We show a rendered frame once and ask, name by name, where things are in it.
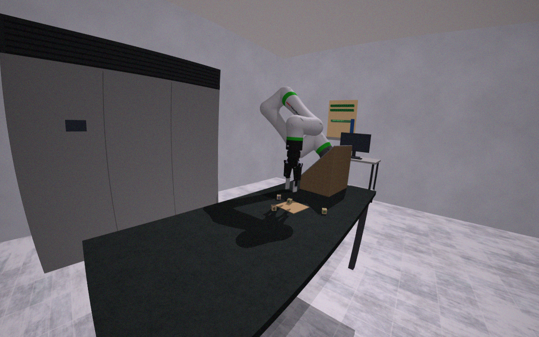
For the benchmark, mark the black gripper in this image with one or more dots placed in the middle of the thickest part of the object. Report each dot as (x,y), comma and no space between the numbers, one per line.
(292,163)

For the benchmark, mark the tan flat square mat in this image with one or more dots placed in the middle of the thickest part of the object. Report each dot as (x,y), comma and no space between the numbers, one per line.
(294,207)

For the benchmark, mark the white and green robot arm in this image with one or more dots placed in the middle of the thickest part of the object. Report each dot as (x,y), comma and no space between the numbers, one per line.
(303,122)

